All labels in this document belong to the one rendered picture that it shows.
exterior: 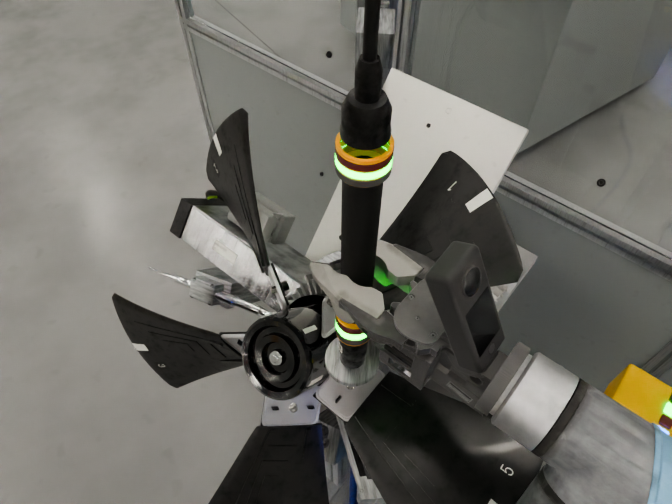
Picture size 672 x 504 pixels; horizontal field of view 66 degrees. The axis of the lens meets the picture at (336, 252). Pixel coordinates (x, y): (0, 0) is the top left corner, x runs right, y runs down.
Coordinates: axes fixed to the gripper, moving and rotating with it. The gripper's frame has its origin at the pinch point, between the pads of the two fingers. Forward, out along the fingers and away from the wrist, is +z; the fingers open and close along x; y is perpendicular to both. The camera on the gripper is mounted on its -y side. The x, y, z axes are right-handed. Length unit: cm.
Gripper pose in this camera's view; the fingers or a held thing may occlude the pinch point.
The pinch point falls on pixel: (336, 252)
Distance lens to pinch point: 51.4
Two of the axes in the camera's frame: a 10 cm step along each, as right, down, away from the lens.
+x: 6.4, -6.1, 4.7
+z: -7.7, -5.2, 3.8
